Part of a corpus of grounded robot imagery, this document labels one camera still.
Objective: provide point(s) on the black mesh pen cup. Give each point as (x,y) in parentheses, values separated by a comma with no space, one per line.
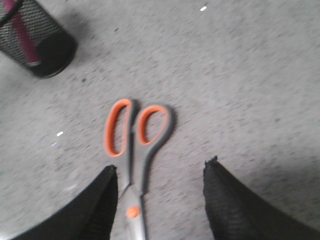
(54,45)

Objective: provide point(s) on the pink highlighter pen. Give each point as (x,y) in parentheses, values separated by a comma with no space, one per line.
(13,15)

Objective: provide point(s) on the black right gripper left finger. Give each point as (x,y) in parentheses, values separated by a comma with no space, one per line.
(89,216)

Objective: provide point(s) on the orange grey scissors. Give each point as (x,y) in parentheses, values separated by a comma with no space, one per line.
(134,159)

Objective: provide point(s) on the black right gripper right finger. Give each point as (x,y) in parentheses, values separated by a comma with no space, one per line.
(234,212)

